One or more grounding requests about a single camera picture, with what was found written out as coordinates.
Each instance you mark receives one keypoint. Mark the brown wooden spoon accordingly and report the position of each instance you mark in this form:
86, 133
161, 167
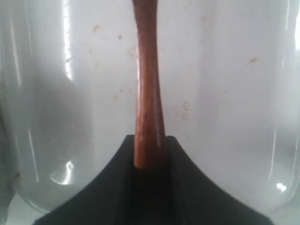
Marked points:
149, 146

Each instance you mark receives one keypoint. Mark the white plastic tray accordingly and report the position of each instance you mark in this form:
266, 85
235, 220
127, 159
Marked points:
222, 76

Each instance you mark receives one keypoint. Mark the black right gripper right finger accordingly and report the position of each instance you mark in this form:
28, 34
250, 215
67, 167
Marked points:
198, 201

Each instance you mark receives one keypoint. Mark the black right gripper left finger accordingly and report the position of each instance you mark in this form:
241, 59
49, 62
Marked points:
105, 200

